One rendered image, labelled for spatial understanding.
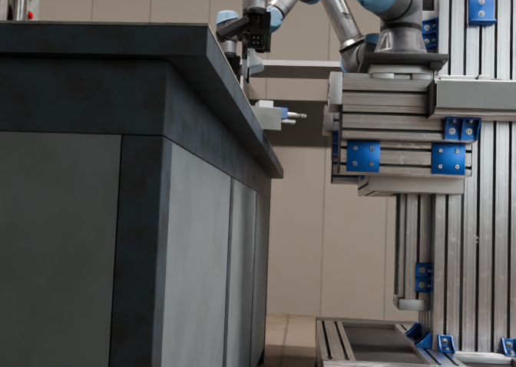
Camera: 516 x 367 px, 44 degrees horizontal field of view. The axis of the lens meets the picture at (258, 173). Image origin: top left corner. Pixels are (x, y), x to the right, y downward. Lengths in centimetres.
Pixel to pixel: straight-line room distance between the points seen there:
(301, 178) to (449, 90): 256
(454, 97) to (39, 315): 119
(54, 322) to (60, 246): 9
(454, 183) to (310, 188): 231
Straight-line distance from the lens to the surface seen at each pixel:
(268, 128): 155
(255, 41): 195
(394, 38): 183
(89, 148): 78
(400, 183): 189
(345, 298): 417
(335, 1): 247
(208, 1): 444
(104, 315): 77
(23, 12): 223
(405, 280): 201
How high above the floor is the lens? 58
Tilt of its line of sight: 4 degrees up
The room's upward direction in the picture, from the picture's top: 2 degrees clockwise
